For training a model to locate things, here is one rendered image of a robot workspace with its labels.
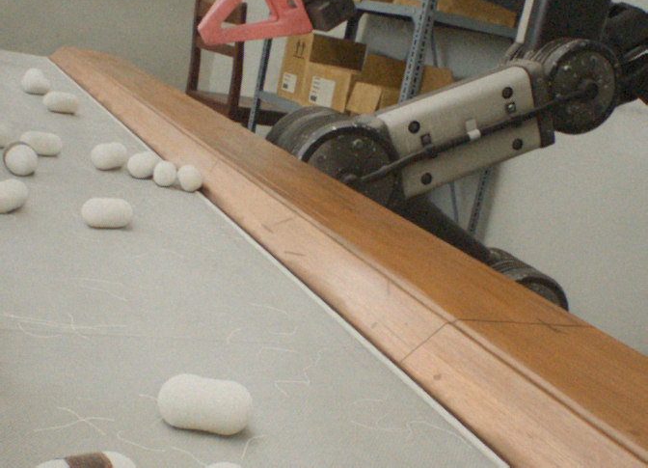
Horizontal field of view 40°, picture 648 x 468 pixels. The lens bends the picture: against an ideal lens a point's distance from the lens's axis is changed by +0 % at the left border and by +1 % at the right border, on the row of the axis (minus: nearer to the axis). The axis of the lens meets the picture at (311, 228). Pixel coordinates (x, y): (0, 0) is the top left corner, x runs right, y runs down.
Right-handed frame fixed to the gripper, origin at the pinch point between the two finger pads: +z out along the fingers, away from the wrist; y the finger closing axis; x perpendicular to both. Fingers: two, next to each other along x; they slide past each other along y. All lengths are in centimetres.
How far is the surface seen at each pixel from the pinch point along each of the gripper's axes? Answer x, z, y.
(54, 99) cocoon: 4.5, 11.3, -30.3
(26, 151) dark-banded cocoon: 0.4, 15.9, 1.0
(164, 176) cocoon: 7.6, 8.5, -0.2
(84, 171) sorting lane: 5.0, 13.2, -3.3
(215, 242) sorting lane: 8.4, 9.2, 13.7
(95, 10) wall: 57, -49, -451
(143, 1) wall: 66, -75, -453
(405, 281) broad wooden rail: 10.3, 3.1, 26.8
